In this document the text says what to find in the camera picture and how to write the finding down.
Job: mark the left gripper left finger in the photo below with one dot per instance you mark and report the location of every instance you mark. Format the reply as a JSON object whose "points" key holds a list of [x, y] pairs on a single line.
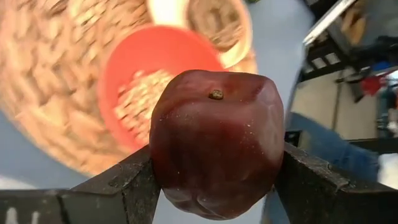
{"points": [[124, 193]]}

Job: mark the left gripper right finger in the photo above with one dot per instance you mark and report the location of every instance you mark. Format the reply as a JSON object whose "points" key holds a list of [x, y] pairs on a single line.
{"points": [[317, 193]]}

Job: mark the dark red apple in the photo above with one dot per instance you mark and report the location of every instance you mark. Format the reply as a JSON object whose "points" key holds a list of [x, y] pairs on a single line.
{"points": [[217, 143]]}

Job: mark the brown toast slice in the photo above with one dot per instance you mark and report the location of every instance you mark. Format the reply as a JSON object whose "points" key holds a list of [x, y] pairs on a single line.
{"points": [[217, 25]]}

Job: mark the person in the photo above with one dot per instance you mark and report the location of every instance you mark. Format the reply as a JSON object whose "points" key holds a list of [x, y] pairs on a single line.
{"points": [[335, 149]]}

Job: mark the cereal loops heap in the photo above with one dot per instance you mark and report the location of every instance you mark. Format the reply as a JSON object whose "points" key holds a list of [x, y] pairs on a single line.
{"points": [[136, 102]]}

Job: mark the round woven straw placemat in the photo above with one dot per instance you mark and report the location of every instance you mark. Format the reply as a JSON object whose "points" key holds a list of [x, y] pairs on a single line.
{"points": [[46, 77]]}

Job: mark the red ceramic bowl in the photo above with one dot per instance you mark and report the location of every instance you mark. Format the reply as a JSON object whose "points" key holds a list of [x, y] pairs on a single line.
{"points": [[155, 49]]}

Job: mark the peach round plate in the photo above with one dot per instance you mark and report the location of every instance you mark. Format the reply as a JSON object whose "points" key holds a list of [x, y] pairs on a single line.
{"points": [[168, 12]]}

